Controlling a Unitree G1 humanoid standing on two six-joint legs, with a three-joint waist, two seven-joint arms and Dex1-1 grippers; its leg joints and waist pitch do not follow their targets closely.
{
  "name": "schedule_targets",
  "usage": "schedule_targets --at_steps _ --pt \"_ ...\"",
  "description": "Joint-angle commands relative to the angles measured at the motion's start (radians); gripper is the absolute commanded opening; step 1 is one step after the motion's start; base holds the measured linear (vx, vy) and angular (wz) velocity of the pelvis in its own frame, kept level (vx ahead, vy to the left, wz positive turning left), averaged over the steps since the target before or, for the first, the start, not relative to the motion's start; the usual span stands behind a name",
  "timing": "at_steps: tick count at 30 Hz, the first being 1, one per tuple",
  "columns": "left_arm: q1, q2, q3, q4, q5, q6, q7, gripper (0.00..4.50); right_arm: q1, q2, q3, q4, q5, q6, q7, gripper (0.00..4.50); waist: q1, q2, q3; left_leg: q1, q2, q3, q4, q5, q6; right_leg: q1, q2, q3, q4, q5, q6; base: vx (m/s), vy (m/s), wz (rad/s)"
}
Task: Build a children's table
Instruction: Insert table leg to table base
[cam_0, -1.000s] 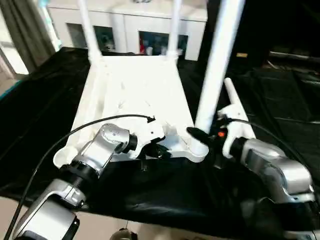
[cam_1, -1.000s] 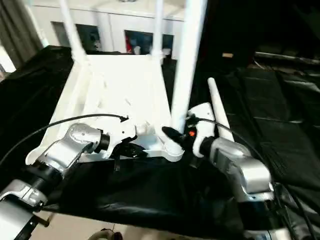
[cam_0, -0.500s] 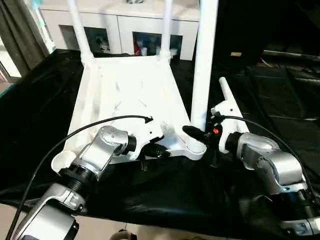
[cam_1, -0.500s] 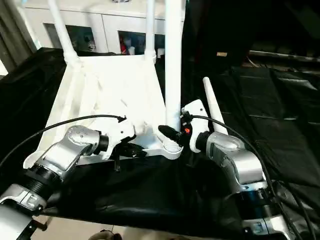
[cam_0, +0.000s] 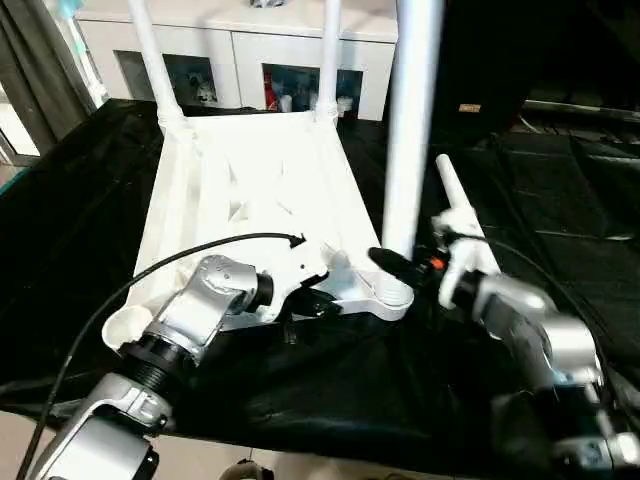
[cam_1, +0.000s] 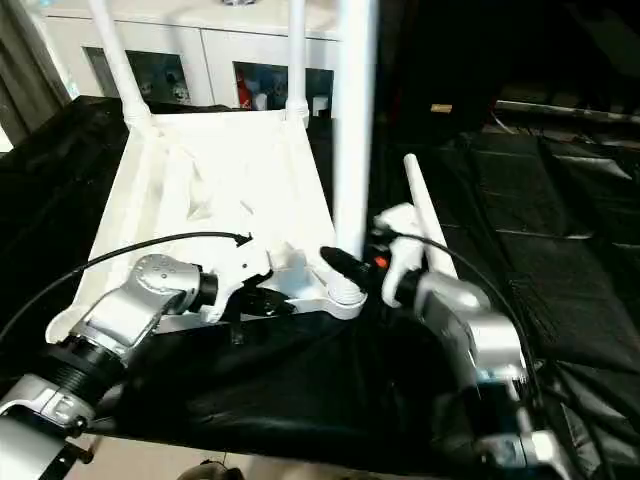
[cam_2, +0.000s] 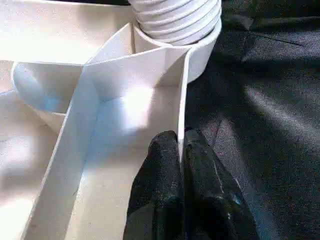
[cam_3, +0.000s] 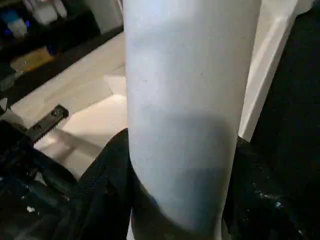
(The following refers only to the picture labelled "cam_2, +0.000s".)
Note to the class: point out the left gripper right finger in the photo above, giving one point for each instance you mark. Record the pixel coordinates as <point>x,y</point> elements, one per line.
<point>210,197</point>

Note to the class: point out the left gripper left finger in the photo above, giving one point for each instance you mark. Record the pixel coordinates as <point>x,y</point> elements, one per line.
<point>155,190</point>

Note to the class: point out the white plastic table top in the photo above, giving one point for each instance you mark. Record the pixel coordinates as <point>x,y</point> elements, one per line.
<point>112,112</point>

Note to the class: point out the white plastic table leg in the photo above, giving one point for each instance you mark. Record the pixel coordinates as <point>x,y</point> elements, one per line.
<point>175,22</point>

